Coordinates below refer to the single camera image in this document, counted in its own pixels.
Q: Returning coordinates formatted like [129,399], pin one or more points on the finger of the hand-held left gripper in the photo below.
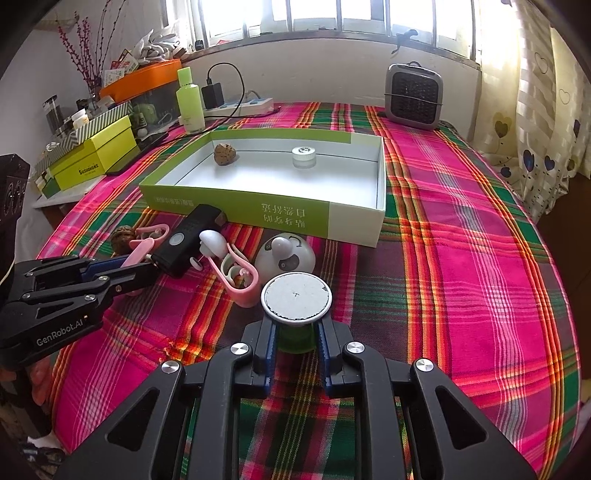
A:
[108,267]
[134,279]

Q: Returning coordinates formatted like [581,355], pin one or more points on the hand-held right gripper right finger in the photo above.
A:
[326,357]

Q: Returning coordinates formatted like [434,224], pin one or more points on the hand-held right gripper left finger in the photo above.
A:
[267,350]

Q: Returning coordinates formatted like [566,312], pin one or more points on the pink plastic case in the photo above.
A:
[138,251]

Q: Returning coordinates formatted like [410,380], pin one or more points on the brown walnut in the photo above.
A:
[121,239]
[225,153]

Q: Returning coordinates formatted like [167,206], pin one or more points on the green bottle with white cap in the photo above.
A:
[295,297]

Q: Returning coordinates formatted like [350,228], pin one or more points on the black handheld device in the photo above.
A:
[187,242]

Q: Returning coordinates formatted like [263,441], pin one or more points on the pink holder with teal lining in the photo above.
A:
[241,290]

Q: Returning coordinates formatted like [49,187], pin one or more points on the white panda dome toy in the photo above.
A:
[291,264]

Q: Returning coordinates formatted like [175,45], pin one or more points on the green-rimmed white box lid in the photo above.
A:
[277,214]

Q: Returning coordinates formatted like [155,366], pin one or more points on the small white round cap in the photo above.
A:
[303,157]

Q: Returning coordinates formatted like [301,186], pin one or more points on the yellow-green cardboard box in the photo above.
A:
[92,154]

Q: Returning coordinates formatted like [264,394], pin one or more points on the grey striped box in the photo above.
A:
[99,121]

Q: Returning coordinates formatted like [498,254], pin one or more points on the dark glass jar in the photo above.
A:
[53,110]

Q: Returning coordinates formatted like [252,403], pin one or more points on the light green lotion bottle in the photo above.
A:
[190,104]

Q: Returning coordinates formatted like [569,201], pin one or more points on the pink plaid cloth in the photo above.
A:
[461,230]

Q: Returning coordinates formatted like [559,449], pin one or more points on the orange-lidded clear container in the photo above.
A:
[143,81]

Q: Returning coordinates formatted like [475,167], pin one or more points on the black charger plug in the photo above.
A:
[212,94]

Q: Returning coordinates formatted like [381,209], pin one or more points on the white and blue power strip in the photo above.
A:
[247,107]

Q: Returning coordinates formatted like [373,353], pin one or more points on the dried flower branches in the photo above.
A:
[76,55]

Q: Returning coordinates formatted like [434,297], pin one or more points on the pile of packets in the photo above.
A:
[138,50]

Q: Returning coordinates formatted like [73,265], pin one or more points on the brown wooden cabinet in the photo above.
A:
[568,240]

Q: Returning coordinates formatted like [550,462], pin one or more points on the grey space heater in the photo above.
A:
[413,97]

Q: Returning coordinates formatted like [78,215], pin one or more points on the cream heart-print curtain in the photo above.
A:
[540,115]

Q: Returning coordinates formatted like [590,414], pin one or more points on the black window hook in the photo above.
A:
[406,36]

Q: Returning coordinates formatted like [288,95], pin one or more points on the metal window bars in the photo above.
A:
[339,16]

